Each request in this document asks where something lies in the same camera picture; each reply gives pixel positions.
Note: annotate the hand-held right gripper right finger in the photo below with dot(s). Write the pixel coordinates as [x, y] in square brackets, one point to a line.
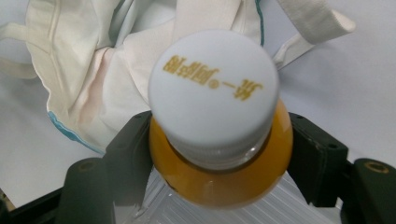
[317, 161]

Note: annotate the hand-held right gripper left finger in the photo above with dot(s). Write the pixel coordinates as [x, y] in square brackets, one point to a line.
[129, 161]

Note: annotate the clear plastic tray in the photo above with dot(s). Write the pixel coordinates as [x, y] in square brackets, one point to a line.
[186, 215]

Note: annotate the white canvas tote bag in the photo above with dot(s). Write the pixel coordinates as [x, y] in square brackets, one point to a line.
[109, 62]

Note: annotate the orange juice bottle white cap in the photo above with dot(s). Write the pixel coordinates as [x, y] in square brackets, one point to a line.
[211, 93]

